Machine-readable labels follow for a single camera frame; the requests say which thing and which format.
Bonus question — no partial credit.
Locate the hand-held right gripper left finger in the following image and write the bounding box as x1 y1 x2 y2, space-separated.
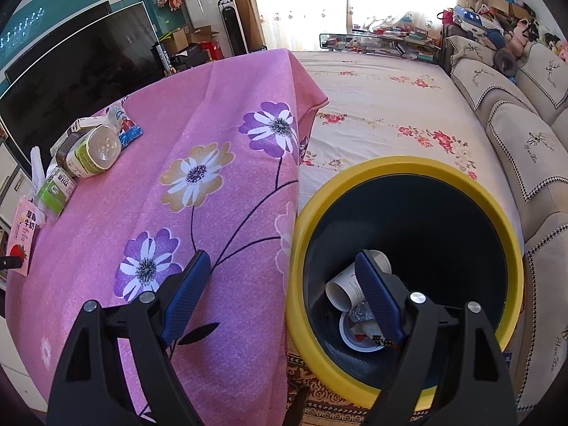
47 250 212 426

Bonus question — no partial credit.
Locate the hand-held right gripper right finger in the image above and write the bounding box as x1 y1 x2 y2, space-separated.
354 250 519 426

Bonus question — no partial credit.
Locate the yellow trash bin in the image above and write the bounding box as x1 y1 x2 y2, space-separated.
285 155 525 409

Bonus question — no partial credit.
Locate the green snack box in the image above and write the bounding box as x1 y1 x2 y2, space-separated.
50 116 111 170

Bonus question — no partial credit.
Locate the white paper cup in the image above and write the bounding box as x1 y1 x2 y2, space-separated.
325 250 393 312

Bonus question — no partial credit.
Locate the white round lid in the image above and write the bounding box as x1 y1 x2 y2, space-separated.
339 311 387 353

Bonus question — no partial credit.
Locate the patterned rug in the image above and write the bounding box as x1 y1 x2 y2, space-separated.
284 350 382 426

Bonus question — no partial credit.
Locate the small green carton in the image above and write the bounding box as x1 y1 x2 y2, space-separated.
35 167 76 223

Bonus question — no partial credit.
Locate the round green-label can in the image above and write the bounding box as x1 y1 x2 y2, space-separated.
66 124 122 179

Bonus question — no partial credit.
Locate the blue tissue packet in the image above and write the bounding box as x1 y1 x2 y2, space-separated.
108 102 143 146

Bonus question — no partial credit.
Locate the pink milk carton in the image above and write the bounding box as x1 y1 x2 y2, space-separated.
6 195 37 276

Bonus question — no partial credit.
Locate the pink floral tablecloth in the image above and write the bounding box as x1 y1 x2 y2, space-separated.
22 48 330 426

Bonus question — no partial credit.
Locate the white paper towel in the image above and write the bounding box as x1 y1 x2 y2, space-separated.
29 147 49 225

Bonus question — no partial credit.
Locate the cream floral sheet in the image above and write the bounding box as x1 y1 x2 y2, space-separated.
290 49 526 240

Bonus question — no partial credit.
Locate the beige sofa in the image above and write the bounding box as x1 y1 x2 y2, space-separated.
444 33 568 413

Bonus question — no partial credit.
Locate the white cabinet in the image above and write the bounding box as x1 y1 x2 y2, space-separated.
0 137 32 231

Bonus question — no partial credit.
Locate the black upright box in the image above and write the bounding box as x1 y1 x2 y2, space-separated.
151 42 176 76

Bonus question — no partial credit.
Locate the black printer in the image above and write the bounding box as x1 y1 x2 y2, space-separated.
171 44 209 72

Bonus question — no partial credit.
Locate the red box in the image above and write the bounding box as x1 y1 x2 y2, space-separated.
200 41 231 60

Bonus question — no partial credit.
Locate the cluttered glass coffee table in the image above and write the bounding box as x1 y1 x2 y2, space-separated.
318 27 440 60

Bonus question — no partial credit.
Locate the open cardboard box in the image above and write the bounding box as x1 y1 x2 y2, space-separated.
186 26 219 46
160 27 191 54

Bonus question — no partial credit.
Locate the black flat television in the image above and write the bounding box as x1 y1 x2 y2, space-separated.
0 1 167 167

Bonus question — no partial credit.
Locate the black tower fan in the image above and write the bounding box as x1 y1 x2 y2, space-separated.
217 0 249 57

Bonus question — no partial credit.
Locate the pile of toys and clothes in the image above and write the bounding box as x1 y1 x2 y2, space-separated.
437 0 568 85

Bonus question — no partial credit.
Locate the large flat cardboard sheet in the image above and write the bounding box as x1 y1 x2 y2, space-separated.
226 0 264 51

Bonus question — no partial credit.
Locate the white sheer curtain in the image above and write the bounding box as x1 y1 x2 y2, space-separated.
248 0 458 51

